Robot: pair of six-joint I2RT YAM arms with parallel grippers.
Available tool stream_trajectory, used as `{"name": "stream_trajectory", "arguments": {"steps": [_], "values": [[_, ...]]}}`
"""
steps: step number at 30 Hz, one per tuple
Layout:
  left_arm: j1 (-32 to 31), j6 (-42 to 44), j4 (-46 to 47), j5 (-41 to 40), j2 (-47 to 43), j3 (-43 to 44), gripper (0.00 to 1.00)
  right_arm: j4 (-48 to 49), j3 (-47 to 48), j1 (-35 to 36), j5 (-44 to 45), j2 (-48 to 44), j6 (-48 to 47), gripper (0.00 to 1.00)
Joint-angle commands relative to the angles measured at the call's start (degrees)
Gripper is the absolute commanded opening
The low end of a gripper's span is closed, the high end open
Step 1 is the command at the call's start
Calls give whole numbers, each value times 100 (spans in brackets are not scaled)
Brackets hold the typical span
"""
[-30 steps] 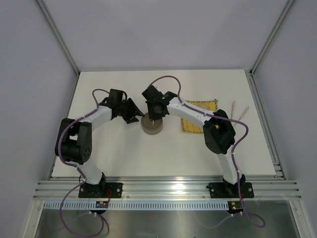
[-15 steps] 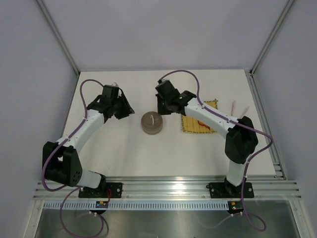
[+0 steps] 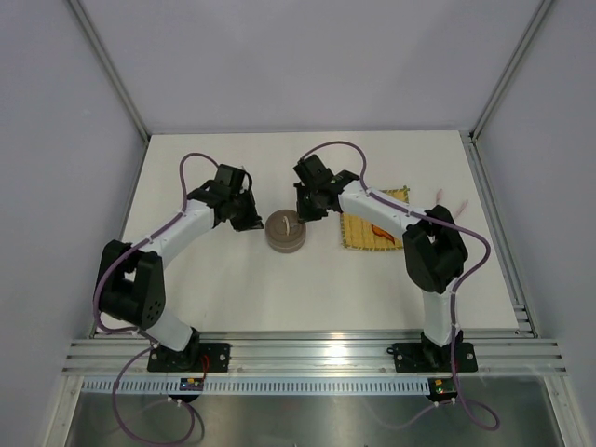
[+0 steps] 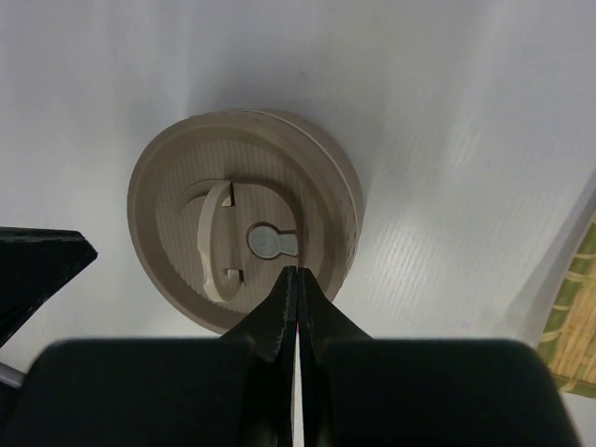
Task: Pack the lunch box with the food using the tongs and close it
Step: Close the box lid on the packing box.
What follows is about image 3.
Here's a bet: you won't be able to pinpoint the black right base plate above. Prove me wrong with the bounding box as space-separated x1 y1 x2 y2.
386 342 479 373

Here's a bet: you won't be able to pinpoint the metal tongs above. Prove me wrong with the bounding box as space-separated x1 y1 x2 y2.
435 189 469 221

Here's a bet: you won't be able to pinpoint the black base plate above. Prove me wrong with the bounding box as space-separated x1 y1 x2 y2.
147 343 231 373
386 342 479 373

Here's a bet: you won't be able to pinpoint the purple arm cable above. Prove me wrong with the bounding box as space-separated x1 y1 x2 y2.
297 141 502 430
91 152 220 442

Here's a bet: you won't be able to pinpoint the left aluminium frame post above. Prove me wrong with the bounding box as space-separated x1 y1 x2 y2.
67 0 151 145

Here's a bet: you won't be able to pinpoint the yellow bamboo mat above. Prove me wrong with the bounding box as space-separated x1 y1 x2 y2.
339 182 416 251

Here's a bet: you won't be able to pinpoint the orange pumpkin slice toy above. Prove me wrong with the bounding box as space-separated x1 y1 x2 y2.
371 224 395 244

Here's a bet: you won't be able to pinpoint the round metal lunch box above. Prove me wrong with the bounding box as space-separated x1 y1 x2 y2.
266 236 306 254

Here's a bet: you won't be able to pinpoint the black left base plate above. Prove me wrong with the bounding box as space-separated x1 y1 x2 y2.
147 343 231 373

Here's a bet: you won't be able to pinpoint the white slotted cable duct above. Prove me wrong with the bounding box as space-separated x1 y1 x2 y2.
81 375 432 396

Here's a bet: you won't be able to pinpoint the right aluminium frame post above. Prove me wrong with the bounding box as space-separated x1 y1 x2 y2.
467 0 558 143

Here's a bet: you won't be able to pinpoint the aluminium frame post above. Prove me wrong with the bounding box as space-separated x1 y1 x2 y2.
67 0 151 145
467 0 558 143

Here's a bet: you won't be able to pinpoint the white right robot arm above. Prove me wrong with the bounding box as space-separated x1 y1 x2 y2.
294 167 468 370

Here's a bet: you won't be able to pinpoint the aluminium mounting rail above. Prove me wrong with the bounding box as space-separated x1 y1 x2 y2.
61 331 567 376

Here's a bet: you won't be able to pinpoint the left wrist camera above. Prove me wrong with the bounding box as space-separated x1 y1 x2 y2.
214 164 252 194

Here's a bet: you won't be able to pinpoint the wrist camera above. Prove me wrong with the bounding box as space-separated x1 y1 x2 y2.
214 164 252 194
293 154 333 189

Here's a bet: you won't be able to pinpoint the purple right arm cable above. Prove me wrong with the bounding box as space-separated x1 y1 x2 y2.
297 141 502 430

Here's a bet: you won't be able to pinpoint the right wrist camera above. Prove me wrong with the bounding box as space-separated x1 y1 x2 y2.
293 154 333 189

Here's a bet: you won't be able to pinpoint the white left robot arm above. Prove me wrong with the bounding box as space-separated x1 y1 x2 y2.
93 181 264 373

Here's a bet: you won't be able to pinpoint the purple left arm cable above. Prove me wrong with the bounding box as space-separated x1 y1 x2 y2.
91 152 220 442

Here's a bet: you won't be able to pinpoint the round brown lunch box lid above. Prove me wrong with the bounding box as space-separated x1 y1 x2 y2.
264 210 306 239

